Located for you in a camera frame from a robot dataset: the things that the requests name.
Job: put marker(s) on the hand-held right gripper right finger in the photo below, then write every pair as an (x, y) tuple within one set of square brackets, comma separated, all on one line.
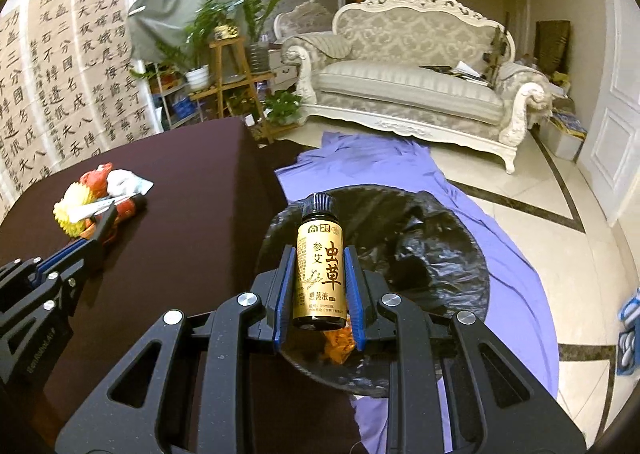
[(356, 304)]

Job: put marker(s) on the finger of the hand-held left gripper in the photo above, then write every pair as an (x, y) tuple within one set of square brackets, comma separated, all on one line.
[(85, 264), (77, 246)]

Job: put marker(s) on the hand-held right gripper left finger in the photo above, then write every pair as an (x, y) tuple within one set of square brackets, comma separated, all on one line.
[(282, 294)]

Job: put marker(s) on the brown bottle with gold label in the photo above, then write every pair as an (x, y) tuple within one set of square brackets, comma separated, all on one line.
[(320, 259)]

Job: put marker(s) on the red wrapper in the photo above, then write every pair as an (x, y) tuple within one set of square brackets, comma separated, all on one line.
[(129, 208)]

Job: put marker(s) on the black trash bag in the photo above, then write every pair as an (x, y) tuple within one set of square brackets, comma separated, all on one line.
[(400, 234)]

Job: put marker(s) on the orange crumpled wrapper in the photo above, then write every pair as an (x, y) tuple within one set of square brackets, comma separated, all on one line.
[(337, 346)]

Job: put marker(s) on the red plastic bag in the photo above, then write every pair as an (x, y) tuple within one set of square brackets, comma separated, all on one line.
[(97, 179)]

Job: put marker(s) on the white crumpled tissue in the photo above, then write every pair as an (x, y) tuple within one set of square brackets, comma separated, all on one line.
[(125, 181)]

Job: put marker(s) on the dark brown tablecloth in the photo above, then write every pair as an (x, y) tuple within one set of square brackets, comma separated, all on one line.
[(190, 194)]

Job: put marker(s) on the calligraphy paper sheet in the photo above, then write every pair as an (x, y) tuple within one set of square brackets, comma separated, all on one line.
[(85, 59), (20, 124)]

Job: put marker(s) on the purple floor cloth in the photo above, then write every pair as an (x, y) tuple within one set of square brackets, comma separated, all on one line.
[(515, 294)]

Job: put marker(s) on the metal shelf rack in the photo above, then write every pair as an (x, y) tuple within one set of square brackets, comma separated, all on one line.
[(167, 99)]

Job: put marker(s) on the blue plastic crate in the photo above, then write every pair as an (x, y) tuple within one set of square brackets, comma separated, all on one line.
[(181, 107)]

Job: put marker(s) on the small green floor plant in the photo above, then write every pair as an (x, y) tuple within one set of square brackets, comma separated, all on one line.
[(282, 107)]

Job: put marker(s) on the leafy plant in white pot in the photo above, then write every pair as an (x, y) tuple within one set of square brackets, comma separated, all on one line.
[(198, 77)]

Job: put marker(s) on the cream ornate sofa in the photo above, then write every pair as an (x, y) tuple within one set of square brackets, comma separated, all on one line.
[(400, 89)]

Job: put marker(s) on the wooden plant stand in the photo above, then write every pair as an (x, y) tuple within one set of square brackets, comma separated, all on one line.
[(232, 64)]

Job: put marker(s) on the grey throw blanket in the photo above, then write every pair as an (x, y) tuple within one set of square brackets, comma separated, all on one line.
[(320, 44)]

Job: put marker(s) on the papers on sofa seat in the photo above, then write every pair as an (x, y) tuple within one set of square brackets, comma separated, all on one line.
[(460, 72)]

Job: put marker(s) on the gold vintage telephone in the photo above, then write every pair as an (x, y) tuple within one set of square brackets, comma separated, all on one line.
[(225, 32)]

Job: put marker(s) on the cardboard box with papers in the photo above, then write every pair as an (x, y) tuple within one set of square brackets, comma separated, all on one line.
[(562, 134)]

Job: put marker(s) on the cream ornate armchair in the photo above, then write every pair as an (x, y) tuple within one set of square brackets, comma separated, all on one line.
[(300, 22)]

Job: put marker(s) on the blue and white slipper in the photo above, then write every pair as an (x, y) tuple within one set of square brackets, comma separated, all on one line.
[(629, 354), (631, 309)]

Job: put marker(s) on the tall green potted plant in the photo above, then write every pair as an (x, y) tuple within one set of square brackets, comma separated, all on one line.
[(257, 9)]

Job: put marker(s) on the dark framed panel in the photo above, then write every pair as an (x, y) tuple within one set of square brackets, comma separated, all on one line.
[(552, 47)]

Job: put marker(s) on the white panel door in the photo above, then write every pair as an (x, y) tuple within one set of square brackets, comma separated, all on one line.
[(615, 99)]

